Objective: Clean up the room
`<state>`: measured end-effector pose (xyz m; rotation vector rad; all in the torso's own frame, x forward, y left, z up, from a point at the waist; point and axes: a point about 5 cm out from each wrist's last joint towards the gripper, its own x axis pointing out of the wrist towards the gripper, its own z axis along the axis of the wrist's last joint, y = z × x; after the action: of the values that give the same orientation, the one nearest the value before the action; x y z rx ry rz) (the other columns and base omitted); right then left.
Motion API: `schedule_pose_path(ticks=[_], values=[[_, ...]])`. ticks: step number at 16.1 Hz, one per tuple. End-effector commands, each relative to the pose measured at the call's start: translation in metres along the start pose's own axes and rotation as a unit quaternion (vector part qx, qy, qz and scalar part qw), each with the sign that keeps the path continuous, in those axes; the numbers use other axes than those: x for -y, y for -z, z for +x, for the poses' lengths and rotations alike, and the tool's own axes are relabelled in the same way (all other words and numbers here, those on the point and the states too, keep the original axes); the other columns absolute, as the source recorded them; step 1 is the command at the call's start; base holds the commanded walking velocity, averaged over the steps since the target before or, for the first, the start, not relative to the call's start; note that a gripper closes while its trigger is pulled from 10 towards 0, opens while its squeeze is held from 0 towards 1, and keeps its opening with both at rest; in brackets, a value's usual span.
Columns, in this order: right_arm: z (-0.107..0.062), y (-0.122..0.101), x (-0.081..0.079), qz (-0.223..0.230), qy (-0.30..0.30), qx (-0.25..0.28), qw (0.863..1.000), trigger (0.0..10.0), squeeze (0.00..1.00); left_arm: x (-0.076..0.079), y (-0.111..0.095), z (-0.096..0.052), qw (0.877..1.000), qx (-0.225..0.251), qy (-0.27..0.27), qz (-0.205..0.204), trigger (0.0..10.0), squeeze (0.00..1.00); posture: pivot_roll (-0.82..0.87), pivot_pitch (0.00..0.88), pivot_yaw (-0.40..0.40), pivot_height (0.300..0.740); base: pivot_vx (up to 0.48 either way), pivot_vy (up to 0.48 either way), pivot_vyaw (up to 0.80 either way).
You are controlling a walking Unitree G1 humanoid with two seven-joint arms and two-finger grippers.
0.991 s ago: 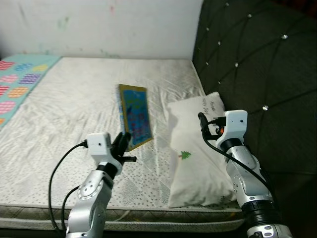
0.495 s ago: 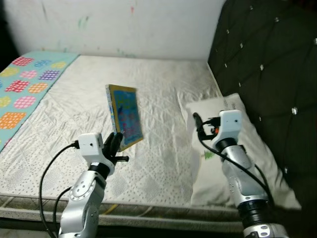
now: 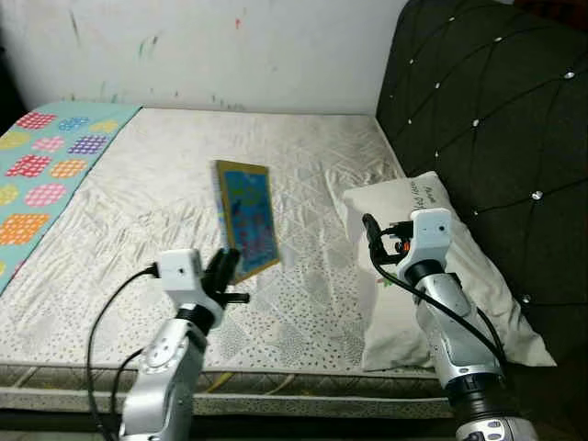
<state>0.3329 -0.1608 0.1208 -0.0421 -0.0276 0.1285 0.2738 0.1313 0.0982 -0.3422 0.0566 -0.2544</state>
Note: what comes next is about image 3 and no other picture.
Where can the white quilted mattress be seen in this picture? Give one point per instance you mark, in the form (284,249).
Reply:
(138,230)

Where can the white pillow with tree print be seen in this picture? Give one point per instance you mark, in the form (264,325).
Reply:
(496,294)

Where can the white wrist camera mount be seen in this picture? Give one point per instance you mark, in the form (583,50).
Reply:
(432,237)
(177,276)

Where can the teal mat with colourful shapes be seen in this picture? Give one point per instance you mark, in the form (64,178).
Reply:
(46,165)

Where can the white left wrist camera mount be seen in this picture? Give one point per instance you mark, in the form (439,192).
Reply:
(177,276)

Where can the dark tufted headboard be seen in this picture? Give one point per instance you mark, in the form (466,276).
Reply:
(496,110)

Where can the blue yellow-edged children's book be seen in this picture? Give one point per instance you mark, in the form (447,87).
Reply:
(248,216)

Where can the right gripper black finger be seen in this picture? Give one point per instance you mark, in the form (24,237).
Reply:
(371,237)

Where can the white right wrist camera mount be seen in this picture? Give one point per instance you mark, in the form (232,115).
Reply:
(432,237)

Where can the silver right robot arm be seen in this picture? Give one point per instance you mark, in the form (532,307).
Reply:
(464,349)

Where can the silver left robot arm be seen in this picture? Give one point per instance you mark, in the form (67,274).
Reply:
(165,377)

